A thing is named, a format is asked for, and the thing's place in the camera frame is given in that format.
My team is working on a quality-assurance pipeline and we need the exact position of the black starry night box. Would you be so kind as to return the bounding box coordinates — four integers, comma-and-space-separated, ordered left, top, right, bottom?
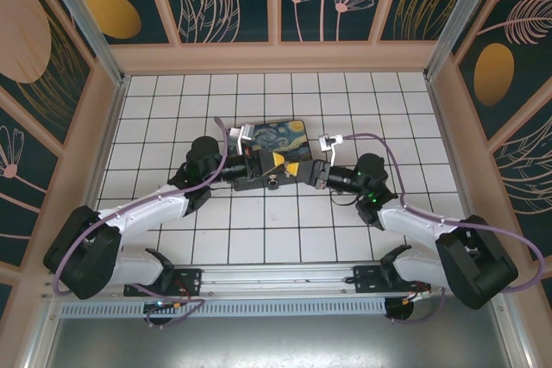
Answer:
235, 119, 312, 192

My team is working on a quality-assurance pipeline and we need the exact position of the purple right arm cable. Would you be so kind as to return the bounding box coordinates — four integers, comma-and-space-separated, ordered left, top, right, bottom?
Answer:
342, 132, 545, 291

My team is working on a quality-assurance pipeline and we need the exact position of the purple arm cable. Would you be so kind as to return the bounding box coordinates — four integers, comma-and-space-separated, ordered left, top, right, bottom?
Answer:
52, 115, 229, 298
342, 132, 545, 291

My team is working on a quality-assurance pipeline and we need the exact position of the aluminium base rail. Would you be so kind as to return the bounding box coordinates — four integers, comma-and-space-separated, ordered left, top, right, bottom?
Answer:
200, 266, 357, 296

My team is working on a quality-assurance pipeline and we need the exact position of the grey slotted cable duct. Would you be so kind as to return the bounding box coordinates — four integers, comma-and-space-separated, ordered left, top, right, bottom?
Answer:
58, 296, 387, 318

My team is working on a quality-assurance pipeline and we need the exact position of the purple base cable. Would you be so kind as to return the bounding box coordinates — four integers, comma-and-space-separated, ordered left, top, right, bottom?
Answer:
129, 284, 207, 329
387, 290, 448, 326

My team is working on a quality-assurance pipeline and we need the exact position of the aluminium frame post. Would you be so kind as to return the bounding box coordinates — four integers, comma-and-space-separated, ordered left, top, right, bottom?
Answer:
423, 0, 505, 81
34, 0, 130, 87

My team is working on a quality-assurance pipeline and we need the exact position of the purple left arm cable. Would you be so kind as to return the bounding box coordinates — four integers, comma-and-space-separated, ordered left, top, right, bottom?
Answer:
52, 115, 229, 298

